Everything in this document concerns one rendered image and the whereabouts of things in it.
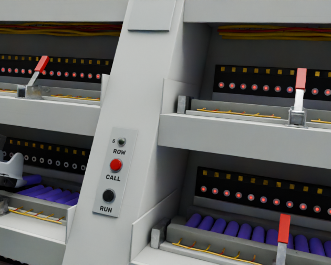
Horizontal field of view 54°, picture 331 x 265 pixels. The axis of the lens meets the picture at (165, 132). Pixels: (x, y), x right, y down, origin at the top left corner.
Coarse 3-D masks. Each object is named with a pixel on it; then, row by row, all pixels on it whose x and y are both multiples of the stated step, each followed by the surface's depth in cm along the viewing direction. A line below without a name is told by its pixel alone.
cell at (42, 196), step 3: (54, 189) 62; (57, 189) 62; (60, 189) 62; (48, 192) 60; (51, 192) 60; (54, 192) 60; (57, 192) 61; (39, 195) 58; (42, 195) 58; (45, 195) 58; (48, 195) 59; (51, 195) 60; (39, 198) 57; (42, 198) 57
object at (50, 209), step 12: (0, 192) 56; (12, 192) 57; (12, 204) 55; (24, 204) 54; (36, 204) 53; (48, 204) 53; (60, 204) 53; (36, 216) 51; (48, 216) 51; (60, 216) 52
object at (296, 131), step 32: (192, 96) 60; (224, 96) 62; (256, 96) 60; (288, 96) 58; (320, 96) 57; (160, 128) 46; (192, 128) 45; (224, 128) 43; (256, 128) 42; (288, 128) 40; (320, 128) 43; (288, 160) 41; (320, 160) 39
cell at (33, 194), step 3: (42, 189) 61; (45, 189) 61; (48, 189) 62; (51, 189) 63; (30, 192) 59; (33, 192) 59; (36, 192) 59; (39, 192) 60; (42, 192) 60; (45, 192) 61; (24, 195) 58; (27, 195) 57; (30, 195) 58; (33, 195) 58; (36, 195) 59
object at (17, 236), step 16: (48, 176) 68; (64, 176) 67; (80, 176) 66; (0, 224) 49; (16, 224) 50; (32, 224) 50; (48, 224) 51; (0, 240) 49; (16, 240) 48; (32, 240) 47; (48, 240) 46; (64, 240) 46; (16, 256) 48; (32, 256) 47; (48, 256) 46
